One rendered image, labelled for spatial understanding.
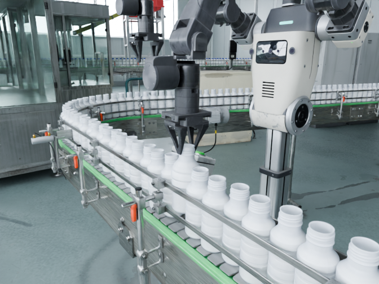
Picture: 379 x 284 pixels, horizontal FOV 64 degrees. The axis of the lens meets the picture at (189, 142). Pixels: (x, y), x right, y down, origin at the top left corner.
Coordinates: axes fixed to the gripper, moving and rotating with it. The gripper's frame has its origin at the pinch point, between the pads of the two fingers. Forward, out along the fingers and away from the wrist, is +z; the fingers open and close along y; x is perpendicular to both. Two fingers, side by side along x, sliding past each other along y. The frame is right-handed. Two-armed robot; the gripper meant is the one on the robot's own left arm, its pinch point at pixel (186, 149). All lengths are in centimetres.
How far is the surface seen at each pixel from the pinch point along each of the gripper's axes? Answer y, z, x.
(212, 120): 102, 22, 107
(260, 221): -2.2, 6.3, -25.3
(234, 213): -2.5, 7.4, -19.5
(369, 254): -1.4, 3.1, -42.5
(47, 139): -14, 14, 83
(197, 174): -2.5, 3.4, -7.5
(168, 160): -1.7, 3.8, 5.0
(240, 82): 321, 15, 292
